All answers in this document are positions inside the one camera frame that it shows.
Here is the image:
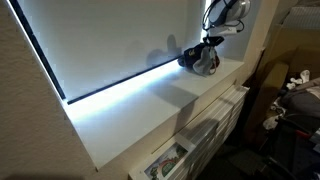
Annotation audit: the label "white crumpled cloth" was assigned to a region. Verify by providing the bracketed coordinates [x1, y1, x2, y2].
[262, 114, 280, 130]

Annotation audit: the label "white crumpled socks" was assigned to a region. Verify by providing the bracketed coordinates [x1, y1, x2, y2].
[285, 68, 311, 90]

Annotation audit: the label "black blind bottom bar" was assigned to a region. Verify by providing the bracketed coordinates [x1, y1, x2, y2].
[66, 54, 185, 106]

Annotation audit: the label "grey clothes pile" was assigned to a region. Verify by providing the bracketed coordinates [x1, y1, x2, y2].
[279, 77, 320, 118]

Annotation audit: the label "navy cap with yellow brim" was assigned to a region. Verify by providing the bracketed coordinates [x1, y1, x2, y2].
[177, 43, 208, 70]

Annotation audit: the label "black cart with red handle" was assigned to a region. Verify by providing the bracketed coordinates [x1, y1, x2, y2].
[266, 114, 320, 180]

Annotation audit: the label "white roller blind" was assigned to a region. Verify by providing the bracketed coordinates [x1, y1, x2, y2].
[16, 0, 206, 101]

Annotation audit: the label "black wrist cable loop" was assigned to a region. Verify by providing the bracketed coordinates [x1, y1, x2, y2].
[233, 19, 246, 34]

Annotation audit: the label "black window side channel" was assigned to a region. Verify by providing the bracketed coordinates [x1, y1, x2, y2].
[9, 0, 68, 101]

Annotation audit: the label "white ribbed panel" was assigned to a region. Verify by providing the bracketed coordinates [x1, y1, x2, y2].
[283, 5, 320, 32]

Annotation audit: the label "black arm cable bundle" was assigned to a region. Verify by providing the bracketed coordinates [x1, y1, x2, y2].
[201, 0, 234, 32]

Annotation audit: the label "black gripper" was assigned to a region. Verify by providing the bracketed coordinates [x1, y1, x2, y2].
[203, 34, 225, 54]

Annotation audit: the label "framed colourful picture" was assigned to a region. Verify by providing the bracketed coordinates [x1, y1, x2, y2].
[127, 132, 198, 180]

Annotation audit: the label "white mesh cap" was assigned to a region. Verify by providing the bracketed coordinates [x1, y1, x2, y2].
[192, 46, 218, 78]

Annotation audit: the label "tan cardboard sheet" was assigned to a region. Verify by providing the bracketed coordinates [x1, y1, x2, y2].
[244, 61, 290, 142]

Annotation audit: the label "maroon cap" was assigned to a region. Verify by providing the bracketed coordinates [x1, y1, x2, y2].
[213, 54, 222, 73]

